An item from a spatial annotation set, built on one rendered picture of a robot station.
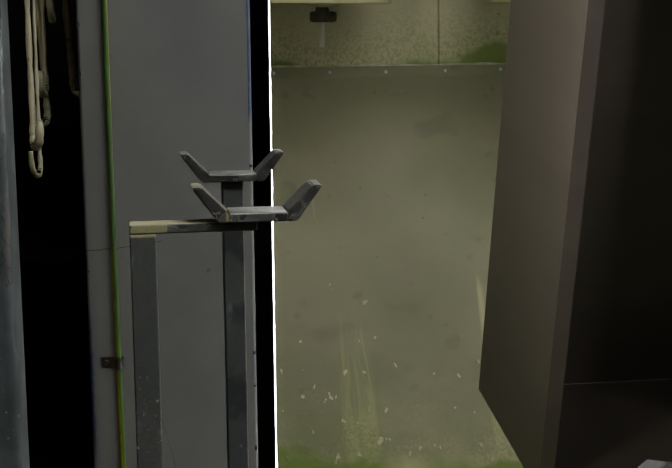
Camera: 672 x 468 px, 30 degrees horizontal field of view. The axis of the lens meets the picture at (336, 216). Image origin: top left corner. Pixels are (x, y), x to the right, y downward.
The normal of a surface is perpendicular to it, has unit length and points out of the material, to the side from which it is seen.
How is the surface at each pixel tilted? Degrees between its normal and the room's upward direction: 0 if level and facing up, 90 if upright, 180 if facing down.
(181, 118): 90
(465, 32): 90
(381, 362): 57
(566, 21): 90
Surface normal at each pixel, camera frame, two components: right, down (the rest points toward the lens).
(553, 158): -0.99, 0.03
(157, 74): 0.16, 0.15
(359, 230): 0.13, -0.41
